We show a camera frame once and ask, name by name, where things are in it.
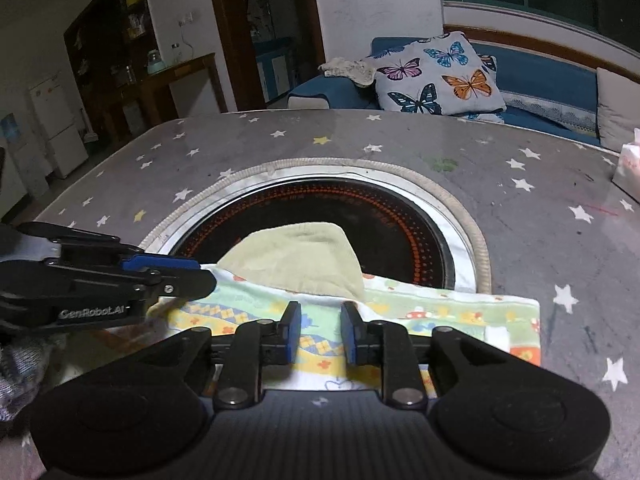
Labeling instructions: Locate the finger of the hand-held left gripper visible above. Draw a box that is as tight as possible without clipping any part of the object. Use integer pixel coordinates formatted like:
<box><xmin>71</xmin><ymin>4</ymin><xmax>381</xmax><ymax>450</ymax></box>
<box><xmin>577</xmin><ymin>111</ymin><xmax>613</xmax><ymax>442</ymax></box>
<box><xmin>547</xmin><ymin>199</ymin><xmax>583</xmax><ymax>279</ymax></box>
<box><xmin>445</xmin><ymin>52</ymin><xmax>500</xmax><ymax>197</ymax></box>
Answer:
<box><xmin>19</xmin><ymin>222</ymin><xmax>202</xmax><ymax>274</ymax></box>
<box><xmin>134</xmin><ymin>269</ymin><xmax>219</xmax><ymax>312</ymax></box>

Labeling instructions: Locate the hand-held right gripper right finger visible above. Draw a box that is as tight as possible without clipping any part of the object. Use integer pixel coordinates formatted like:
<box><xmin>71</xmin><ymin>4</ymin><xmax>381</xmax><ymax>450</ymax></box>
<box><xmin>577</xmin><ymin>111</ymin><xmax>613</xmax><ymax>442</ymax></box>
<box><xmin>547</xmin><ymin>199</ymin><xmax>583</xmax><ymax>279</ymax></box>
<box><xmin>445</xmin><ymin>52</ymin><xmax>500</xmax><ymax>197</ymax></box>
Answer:
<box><xmin>341</xmin><ymin>301</ymin><xmax>521</xmax><ymax>409</ymax></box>

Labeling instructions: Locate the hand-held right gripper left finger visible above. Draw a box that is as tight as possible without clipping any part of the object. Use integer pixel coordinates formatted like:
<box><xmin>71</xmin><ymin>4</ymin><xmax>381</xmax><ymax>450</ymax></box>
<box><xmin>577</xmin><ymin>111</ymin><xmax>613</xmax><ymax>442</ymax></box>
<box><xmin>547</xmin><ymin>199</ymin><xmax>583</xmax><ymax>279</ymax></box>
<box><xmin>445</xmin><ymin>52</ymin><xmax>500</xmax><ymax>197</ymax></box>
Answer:
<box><xmin>125</xmin><ymin>300</ymin><xmax>304</xmax><ymax>411</ymax></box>

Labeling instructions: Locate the pale yellow cloth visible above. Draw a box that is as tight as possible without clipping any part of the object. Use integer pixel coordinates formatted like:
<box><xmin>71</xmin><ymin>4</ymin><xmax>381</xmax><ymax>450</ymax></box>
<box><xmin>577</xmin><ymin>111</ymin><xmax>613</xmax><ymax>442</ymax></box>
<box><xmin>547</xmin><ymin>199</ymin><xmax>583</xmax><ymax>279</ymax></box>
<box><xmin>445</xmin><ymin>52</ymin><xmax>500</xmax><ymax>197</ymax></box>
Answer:
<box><xmin>217</xmin><ymin>221</ymin><xmax>366</xmax><ymax>302</ymax></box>

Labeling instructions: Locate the colourful printed cloth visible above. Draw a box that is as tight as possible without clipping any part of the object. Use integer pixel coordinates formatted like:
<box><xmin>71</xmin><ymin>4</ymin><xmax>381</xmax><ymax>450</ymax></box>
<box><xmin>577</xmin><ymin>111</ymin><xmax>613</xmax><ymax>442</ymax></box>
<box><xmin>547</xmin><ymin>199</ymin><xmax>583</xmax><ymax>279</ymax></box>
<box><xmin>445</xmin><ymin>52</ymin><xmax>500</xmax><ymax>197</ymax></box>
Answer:
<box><xmin>145</xmin><ymin>265</ymin><xmax>543</xmax><ymax>392</ymax></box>

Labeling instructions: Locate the person's left forearm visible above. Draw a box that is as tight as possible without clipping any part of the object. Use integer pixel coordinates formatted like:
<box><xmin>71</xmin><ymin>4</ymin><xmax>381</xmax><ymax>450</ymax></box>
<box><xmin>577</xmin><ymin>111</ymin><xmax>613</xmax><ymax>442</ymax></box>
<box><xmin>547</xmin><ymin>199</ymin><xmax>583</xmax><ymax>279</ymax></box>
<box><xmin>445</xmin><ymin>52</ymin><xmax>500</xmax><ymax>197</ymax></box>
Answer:
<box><xmin>0</xmin><ymin>332</ymin><xmax>68</xmax><ymax>436</ymax></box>

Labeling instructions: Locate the round black table heater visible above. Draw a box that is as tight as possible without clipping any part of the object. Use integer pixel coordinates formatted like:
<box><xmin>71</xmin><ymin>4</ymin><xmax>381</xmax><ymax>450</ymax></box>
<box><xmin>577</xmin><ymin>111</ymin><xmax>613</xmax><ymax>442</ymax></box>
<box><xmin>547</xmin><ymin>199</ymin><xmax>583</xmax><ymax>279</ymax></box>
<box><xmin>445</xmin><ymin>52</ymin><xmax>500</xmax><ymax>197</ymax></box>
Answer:
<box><xmin>160</xmin><ymin>172</ymin><xmax>476</xmax><ymax>295</ymax></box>

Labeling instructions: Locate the white water dispenser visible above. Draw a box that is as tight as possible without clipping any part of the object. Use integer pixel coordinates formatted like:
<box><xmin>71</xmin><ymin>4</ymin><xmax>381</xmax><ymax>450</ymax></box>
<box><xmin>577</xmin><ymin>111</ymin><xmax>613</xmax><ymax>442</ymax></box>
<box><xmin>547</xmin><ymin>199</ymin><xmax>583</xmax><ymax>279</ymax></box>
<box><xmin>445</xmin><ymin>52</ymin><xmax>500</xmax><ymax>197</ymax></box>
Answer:
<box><xmin>0</xmin><ymin>112</ymin><xmax>51</xmax><ymax>206</ymax></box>

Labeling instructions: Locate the white fridge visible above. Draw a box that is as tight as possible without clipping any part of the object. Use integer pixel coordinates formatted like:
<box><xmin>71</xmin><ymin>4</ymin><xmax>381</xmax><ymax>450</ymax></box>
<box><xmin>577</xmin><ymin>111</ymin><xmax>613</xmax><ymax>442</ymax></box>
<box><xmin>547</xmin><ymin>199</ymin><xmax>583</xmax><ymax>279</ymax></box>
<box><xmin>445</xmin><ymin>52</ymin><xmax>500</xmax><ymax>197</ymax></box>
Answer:
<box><xmin>27</xmin><ymin>72</ymin><xmax>87</xmax><ymax>179</ymax></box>

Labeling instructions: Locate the wooden sideboard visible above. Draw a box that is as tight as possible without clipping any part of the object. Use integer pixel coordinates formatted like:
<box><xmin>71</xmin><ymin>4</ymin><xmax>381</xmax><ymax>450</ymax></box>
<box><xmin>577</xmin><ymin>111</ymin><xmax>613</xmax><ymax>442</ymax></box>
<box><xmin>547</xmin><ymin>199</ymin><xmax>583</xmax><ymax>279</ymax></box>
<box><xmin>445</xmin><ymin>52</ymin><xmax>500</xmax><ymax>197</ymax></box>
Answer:
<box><xmin>97</xmin><ymin>52</ymin><xmax>228</xmax><ymax>136</ymax></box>

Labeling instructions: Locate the grey star printed tablecloth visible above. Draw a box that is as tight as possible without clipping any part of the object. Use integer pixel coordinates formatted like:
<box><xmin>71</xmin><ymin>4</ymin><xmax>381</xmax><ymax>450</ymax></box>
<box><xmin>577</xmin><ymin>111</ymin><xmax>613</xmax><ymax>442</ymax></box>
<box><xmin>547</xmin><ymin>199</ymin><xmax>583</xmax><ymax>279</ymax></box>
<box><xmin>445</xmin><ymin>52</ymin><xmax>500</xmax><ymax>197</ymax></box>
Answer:
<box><xmin>30</xmin><ymin>110</ymin><xmax>640</xmax><ymax>480</ymax></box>

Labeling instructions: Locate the blue cabinet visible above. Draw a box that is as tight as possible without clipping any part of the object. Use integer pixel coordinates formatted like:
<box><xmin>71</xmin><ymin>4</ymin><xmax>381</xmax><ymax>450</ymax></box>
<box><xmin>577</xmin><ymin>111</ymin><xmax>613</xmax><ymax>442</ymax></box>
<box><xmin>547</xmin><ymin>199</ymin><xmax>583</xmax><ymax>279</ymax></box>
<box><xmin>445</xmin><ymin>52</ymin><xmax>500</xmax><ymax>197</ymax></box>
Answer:
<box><xmin>255</xmin><ymin>37</ymin><xmax>296</xmax><ymax>103</ymax></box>

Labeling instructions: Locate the dark wooden shelf cabinet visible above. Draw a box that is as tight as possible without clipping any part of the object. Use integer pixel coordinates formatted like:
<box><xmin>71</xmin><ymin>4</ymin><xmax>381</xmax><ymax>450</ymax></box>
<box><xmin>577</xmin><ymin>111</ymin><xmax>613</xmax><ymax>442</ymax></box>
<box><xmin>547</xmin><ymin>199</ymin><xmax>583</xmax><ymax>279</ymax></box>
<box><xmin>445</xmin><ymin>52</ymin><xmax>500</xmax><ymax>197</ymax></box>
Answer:
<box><xmin>64</xmin><ymin>0</ymin><xmax>166</xmax><ymax>91</ymax></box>

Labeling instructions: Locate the cream crumpled cloth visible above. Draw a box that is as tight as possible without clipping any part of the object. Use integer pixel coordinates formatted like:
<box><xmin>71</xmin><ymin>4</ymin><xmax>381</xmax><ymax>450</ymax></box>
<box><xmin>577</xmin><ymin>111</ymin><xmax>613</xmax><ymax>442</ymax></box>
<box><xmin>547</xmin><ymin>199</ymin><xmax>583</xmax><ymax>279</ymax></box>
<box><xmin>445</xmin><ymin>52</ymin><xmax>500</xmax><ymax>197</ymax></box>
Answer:
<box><xmin>318</xmin><ymin>56</ymin><xmax>376</xmax><ymax>86</ymax></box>

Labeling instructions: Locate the butterfly printed pillow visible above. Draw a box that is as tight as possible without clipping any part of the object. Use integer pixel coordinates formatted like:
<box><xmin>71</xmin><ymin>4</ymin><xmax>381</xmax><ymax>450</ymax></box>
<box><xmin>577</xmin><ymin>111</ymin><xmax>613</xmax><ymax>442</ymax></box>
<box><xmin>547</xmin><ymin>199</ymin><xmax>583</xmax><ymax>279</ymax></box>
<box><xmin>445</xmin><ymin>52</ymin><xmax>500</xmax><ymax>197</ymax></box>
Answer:
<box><xmin>362</xmin><ymin>31</ymin><xmax>507</xmax><ymax>117</ymax></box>

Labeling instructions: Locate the blue sofa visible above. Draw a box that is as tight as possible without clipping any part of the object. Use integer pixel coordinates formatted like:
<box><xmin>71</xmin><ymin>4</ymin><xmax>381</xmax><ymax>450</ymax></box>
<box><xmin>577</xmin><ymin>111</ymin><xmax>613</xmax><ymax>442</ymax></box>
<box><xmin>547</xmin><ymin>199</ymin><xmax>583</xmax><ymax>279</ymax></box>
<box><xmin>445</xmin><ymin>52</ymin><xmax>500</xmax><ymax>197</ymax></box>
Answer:
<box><xmin>287</xmin><ymin>35</ymin><xmax>601</xmax><ymax>148</ymax></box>

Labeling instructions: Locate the white tissue pack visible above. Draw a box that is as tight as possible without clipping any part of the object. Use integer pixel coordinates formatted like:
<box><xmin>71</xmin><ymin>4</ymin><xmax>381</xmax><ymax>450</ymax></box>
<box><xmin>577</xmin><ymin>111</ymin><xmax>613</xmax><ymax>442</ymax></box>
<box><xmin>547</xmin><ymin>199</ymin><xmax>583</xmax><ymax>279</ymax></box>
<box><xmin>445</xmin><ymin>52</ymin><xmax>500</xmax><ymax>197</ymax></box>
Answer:
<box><xmin>612</xmin><ymin>129</ymin><xmax>640</xmax><ymax>203</ymax></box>

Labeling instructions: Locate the white cushion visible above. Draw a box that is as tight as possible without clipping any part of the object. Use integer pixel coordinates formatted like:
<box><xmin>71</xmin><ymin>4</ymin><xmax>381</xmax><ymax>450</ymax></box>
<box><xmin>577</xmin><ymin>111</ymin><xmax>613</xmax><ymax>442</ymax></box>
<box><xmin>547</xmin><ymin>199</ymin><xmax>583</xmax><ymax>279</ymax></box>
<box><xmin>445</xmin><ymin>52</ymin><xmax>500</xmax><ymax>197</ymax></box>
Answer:
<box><xmin>595</xmin><ymin>67</ymin><xmax>640</xmax><ymax>151</ymax></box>

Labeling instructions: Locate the wooden door frame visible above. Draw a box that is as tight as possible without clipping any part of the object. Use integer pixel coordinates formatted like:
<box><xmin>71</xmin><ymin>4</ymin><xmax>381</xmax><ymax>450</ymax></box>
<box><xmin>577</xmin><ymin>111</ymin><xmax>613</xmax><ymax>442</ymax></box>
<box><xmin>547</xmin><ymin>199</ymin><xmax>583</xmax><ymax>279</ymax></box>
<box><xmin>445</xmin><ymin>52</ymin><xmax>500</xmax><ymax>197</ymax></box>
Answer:
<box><xmin>205</xmin><ymin>0</ymin><xmax>326</xmax><ymax>113</ymax></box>

